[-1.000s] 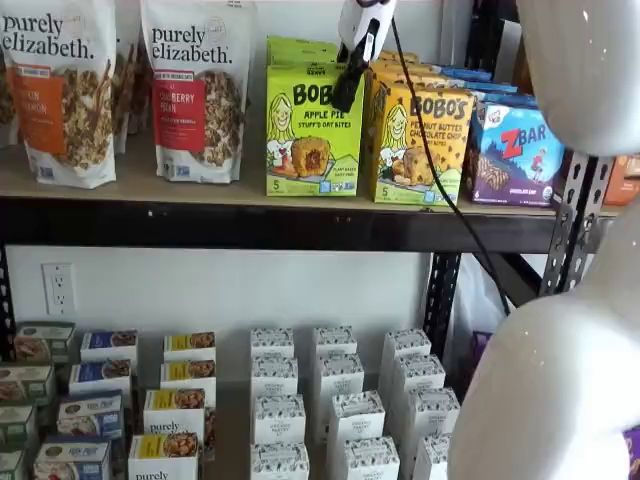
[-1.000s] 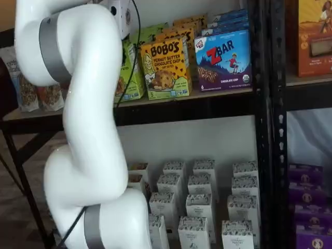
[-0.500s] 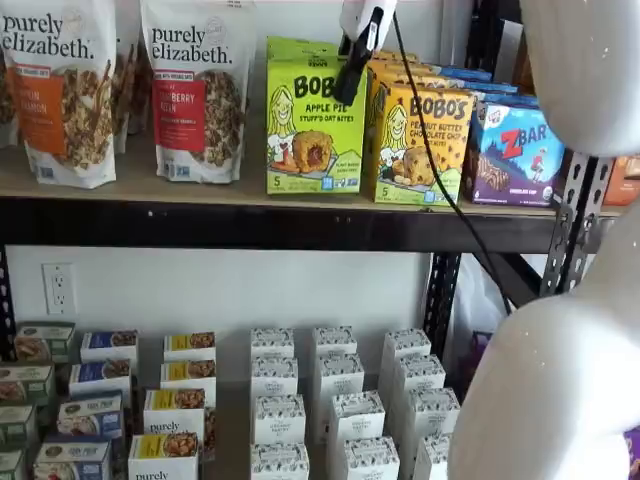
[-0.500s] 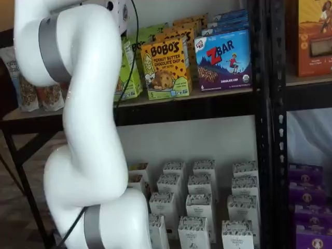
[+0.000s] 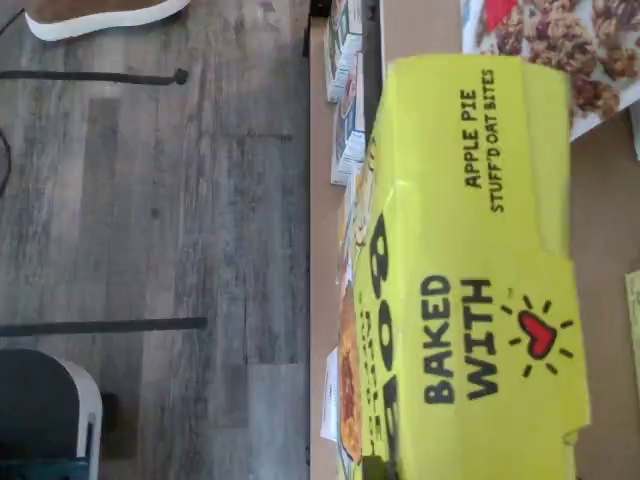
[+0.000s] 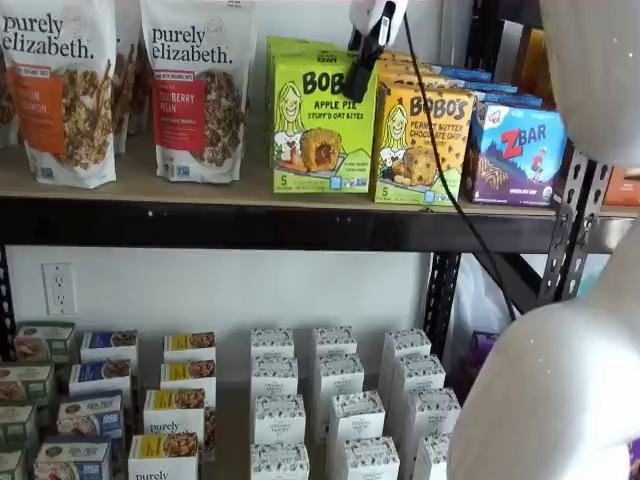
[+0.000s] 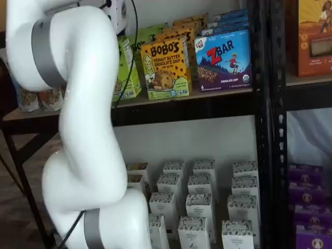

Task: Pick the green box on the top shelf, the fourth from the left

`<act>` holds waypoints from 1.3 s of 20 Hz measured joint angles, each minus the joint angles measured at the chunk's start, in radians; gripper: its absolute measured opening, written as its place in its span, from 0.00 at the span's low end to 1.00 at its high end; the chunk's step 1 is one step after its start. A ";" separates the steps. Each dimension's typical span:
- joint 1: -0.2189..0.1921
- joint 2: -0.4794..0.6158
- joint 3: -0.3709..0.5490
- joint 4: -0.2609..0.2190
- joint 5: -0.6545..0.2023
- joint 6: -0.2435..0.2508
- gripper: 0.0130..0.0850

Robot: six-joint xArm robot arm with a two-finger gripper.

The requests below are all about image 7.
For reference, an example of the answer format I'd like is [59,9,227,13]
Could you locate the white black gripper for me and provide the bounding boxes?
[105,0,130,36]

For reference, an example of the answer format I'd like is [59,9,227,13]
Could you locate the green Bobo's apple pie box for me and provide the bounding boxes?
[113,35,143,101]
[134,22,169,39]
[127,32,156,65]

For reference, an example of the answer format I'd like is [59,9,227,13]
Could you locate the yellow Bobo's peanut butter box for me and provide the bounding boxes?
[172,14,209,34]
[155,27,196,78]
[141,36,193,101]

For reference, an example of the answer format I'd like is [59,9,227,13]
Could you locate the blue ZBar box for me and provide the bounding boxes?
[207,15,250,28]
[194,29,253,92]
[214,9,248,21]
[201,22,250,38]

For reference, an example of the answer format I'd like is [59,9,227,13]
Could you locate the black metal shelf rack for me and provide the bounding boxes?
[0,0,272,249]

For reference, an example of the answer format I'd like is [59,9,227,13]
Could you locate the particle board shelf with snacks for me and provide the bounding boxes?
[2,88,254,122]

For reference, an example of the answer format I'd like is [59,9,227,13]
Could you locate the yellow white granola box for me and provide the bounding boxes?
[127,162,149,179]
[126,174,145,194]

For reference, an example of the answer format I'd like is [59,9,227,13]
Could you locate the white floral print box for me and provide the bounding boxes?
[178,216,210,249]
[193,159,216,179]
[149,192,175,229]
[222,220,255,249]
[147,214,170,249]
[227,195,259,225]
[157,173,182,198]
[162,161,187,179]
[232,161,259,179]
[185,193,213,221]
[231,176,259,199]
[187,174,213,198]

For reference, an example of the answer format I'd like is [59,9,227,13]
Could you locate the orange snack box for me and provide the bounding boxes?
[295,0,332,78]

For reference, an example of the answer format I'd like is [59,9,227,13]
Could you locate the purple snack box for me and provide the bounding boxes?
[288,181,326,206]
[288,163,324,184]
[295,225,332,249]
[293,204,332,229]

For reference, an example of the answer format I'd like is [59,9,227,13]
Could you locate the orange label granola bag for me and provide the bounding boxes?
[38,85,65,111]

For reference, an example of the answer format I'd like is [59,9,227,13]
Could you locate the neighbouring black metal rack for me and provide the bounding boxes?
[269,0,332,249]

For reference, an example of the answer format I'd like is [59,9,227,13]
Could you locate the white plastic bag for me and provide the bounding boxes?
[286,108,332,167]

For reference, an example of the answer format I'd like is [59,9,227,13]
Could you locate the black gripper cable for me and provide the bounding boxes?
[113,0,140,108]

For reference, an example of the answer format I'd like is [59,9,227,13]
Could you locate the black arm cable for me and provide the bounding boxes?
[54,210,86,247]

